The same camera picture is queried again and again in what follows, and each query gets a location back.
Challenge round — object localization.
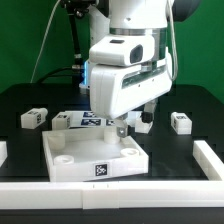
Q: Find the paper sheet with markers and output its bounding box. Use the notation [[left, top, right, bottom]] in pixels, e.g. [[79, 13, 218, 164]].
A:
[[64, 110, 142, 128]]

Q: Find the white front fence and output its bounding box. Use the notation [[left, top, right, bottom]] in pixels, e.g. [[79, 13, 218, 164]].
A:
[[0, 181, 224, 209]]

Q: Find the white fence piece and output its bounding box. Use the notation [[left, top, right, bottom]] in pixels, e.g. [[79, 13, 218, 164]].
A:
[[193, 140, 224, 181], [0, 141, 7, 167]]

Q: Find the white square tabletop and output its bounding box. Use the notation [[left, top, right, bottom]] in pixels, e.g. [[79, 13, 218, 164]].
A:
[[42, 126, 149, 182]]

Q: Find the white cable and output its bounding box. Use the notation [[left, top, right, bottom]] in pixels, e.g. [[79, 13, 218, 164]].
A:
[[29, 0, 63, 84]]

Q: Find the white left fence piece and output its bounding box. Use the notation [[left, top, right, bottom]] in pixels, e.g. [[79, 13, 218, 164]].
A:
[[0, 141, 7, 167]]

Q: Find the white right fence piece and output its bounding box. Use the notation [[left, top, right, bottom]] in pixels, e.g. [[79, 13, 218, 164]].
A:
[[193, 140, 224, 181]]

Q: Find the black cable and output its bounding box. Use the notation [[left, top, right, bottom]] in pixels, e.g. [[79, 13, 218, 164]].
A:
[[35, 66, 84, 84]]

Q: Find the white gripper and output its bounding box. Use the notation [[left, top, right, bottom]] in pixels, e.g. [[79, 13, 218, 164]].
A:
[[90, 55, 172, 138]]

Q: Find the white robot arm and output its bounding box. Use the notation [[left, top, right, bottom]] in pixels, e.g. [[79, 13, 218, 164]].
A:
[[89, 0, 201, 137]]

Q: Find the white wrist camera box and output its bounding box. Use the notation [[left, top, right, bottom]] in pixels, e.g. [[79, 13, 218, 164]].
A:
[[89, 35, 155, 67]]

